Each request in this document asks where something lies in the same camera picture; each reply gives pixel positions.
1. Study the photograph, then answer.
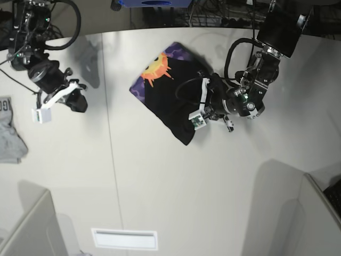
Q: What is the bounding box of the blue box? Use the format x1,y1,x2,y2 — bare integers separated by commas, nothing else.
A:
118,0,192,7

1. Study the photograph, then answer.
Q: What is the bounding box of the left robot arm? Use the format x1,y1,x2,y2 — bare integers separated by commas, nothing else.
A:
189,1,314,132

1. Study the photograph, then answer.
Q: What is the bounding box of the black power strip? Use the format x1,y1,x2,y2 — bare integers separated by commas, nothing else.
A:
227,18,265,29

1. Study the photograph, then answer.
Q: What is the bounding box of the black T-shirt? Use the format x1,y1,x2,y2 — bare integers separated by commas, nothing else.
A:
129,42,213,146

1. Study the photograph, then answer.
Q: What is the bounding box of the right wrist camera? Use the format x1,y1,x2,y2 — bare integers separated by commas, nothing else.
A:
31,109,52,124

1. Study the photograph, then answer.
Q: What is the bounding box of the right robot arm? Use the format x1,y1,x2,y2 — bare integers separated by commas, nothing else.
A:
5,1,88,113

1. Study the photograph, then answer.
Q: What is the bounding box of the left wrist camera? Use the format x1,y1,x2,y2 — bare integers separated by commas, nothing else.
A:
188,110,207,131

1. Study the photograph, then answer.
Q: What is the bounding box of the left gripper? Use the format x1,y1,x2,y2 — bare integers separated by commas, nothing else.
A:
199,78,234,132

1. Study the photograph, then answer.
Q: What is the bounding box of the grey folded garment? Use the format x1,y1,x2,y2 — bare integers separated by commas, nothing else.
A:
1,97,28,164

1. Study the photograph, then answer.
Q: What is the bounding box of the black keyboard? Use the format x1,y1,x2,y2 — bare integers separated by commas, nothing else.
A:
323,180,341,215

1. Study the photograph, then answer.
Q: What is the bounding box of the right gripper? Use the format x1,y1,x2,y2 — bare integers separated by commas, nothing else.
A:
28,60,88,113

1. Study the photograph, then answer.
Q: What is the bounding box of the white partition panel left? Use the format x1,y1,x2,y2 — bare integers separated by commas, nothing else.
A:
1,180,69,255

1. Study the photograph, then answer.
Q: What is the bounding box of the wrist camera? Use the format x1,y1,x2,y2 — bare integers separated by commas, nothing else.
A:
31,109,52,124
188,110,207,131

